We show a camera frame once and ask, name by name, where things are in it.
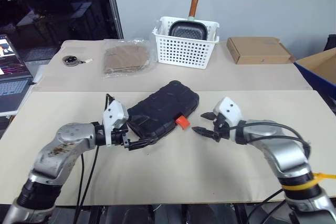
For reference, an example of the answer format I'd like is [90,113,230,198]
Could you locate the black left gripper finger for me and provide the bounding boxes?
[125,137,159,152]

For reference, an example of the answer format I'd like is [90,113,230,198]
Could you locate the flat brown cardboard box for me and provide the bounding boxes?
[226,36,298,65]

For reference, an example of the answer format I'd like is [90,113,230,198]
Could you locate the square pan with wooden handle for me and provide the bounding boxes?
[167,0,208,40]

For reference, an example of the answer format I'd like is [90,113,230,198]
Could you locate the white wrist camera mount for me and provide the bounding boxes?
[102,99,130,147]
[212,97,243,126]

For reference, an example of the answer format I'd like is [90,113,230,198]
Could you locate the open grey laptop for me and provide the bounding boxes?
[0,34,34,113]

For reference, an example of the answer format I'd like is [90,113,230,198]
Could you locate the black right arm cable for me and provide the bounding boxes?
[227,120,312,224]

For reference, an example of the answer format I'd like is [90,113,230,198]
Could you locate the black plastic tool case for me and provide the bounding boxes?
[126,80,201,140]

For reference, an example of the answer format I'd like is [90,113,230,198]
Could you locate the plastic bag of brown paper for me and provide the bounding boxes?
[100,38,154,79]

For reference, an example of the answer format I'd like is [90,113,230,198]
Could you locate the blue box with cardboard lining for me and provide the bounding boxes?
[293,47,336,102]

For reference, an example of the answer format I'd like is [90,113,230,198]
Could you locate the dark rounded shape under table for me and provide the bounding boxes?
[103,205,154,224]

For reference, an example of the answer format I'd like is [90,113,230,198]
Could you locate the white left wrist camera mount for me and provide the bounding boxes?
[102,99,130,147]

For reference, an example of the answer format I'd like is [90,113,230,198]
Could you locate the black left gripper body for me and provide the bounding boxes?
[111,123,132,150]

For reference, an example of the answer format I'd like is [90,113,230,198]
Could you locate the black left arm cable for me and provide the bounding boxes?
[72,144,101,224]

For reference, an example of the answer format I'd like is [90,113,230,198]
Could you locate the grey metal pole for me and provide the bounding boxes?
[103,0,124,40]

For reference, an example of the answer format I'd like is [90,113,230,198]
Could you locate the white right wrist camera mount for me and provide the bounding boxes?
[212,97,243,126]

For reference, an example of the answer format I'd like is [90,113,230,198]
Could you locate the black chair back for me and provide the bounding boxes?
[323,34,336,52]

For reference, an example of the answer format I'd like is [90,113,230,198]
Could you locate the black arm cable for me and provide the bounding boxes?
[227,120,312,224]
[72,144,101,224]

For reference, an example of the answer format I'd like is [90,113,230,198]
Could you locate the black tape measure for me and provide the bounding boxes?
[61,55,80,67]

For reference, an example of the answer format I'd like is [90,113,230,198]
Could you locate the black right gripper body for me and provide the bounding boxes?
[213,113,233,142]

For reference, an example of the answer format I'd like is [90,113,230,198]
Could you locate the yellow zip tie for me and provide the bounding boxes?
[281,172,336,191]

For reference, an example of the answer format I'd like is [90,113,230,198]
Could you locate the white perforated plastic basket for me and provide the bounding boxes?
[151,16,221,70]

